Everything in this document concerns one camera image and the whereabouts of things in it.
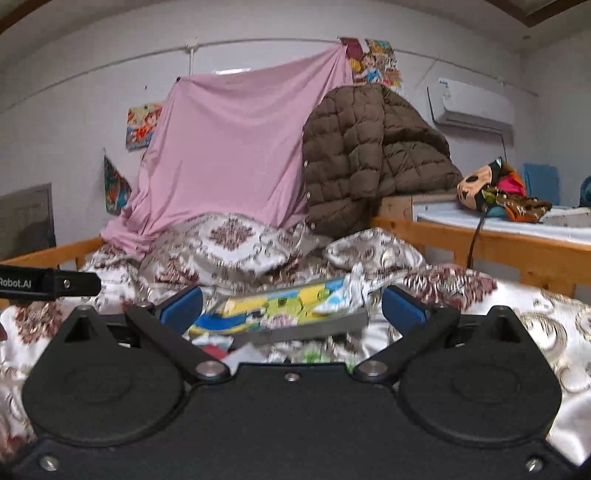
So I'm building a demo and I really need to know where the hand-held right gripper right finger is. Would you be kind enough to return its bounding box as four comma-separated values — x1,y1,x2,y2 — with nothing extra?
353,285,525,382

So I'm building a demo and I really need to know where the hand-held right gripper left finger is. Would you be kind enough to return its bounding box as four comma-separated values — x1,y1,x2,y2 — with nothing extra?
65,285,230,382

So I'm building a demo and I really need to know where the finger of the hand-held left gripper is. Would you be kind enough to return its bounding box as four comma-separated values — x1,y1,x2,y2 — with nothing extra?
54,271,102,297

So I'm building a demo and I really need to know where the white blue sock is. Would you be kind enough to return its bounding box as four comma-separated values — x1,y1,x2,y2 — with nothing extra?
314,263,370,317

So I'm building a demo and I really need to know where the grey cartoon print tray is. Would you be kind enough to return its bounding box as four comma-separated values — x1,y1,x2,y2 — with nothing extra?
185,276,370,349

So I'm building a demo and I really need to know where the floral satin blanket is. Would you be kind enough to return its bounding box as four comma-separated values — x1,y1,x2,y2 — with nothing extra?
0,211,591,462

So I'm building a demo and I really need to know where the cardboard box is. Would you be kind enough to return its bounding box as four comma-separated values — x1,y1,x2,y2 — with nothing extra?
379,194,458,220

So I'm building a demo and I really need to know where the white mattress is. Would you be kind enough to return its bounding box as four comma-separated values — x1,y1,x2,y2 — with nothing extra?
413,196,591,243

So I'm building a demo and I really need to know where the mouse plush toy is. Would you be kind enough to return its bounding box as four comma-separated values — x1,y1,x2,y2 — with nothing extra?
457,157,504,210

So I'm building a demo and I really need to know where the colourful cloth pile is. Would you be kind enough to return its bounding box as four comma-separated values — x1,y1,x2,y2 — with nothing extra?
482,171,552,224

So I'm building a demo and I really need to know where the brown puffer jacket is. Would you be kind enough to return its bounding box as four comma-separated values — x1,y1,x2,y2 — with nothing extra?
301,83,464,238

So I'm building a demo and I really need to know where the pink bed sheet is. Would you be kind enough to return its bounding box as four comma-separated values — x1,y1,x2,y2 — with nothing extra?
100,45,354,259

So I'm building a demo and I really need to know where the white air conditioner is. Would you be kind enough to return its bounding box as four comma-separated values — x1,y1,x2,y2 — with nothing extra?
427,76,515,134

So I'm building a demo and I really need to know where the grey wall panel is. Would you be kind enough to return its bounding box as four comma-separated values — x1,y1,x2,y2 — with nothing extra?
0,183,57,261

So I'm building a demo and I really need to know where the black cable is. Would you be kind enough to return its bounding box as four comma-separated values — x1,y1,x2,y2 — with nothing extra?
467,210,490,268

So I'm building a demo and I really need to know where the kite-shaped cartoon wall poster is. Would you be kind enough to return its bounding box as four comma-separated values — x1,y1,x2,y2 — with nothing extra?
104,154,132,215

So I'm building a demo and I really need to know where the wooden bed frame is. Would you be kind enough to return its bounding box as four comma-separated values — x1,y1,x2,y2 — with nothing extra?
0,216,591,311

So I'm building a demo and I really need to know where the rectangular cartoon wall poster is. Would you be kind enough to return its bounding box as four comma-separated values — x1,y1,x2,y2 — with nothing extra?
126,104,163,151

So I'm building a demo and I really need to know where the white wall conduit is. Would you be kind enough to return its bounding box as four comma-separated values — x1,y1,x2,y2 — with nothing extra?
0,38,539,116

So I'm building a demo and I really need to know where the large cartoon wall poster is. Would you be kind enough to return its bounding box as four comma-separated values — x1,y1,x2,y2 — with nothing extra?
339,37,404,88

